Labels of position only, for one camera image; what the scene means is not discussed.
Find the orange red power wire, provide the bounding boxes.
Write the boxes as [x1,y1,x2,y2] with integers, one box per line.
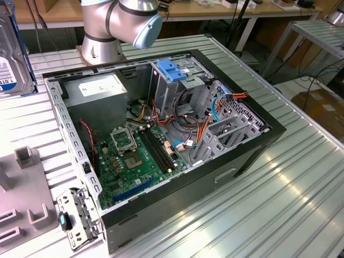
[226,90,248,102]

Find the hard disk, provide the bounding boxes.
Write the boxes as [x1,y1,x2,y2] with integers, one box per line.
[0,0,39,97]

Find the silver disk bay cage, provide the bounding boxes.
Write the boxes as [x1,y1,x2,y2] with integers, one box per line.
[188,79,271,167]

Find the black RAM slot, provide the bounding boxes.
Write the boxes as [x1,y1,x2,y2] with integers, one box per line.
[141,130,170,172]
[138,131,167,173]
[148,128,176,169]
[145,129,173,170]

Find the silver optical drive cage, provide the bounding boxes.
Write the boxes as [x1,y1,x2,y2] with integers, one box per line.
[149,58,214,118]

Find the green motherboard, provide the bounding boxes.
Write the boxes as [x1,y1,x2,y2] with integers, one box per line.
[94,125,189,210]

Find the silver chipset chip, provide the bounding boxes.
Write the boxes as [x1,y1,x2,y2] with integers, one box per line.
[124,154,145,170]

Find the CPU socket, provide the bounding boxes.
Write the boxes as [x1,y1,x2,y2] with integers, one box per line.
[109,128,138,155]

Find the blue plastic drive clips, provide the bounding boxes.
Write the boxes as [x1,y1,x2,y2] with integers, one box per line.
[156,59,188,83]

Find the blue expansion slot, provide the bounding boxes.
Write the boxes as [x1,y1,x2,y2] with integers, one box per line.
[112,176,156,204]

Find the black open PC case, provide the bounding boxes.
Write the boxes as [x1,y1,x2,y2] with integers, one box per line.
[41,48,287,255]

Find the grey power supply unit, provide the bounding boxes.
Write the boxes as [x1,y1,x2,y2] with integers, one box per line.
[63,73,128,138]

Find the wooden desk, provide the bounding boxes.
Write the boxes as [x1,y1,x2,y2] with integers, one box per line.
[0,0,323,52]

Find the black latch with blue tab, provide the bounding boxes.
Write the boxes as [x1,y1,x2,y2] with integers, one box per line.
[58,211,74,231]

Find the brown cardboard box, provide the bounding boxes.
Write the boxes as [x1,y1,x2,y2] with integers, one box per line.
[291,90,344,140]

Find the grey parts rack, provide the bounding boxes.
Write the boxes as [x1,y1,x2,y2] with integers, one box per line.
[0,146,60,255]

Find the metal slat side table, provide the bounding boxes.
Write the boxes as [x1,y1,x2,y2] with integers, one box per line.
[262,20,344,78]

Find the silver metal cylinder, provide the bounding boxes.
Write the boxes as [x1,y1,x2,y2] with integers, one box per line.
[326,10,344,25]

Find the blue wire with white label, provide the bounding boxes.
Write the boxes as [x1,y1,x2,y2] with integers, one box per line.
[171,140,194,153]

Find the black cable loop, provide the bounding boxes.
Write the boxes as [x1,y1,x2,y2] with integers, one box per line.
[173,88,196,119]

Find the red orange wire bundle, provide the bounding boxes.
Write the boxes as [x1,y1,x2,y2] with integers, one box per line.
[151,98,175,127]

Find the yellow wire bundle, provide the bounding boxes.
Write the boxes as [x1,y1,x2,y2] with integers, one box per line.
[133,104,148,121]

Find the blue data wire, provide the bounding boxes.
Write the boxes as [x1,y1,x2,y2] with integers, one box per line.
[210,87,232,123]

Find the red black fan wire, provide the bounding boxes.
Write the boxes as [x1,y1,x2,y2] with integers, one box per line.
[80,120,96,164]

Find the silver perforated slot bracket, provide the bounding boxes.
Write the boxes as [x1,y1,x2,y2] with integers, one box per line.
[55,188,104,252]

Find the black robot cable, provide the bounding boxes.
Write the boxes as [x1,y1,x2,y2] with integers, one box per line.
[26,0,48,53]

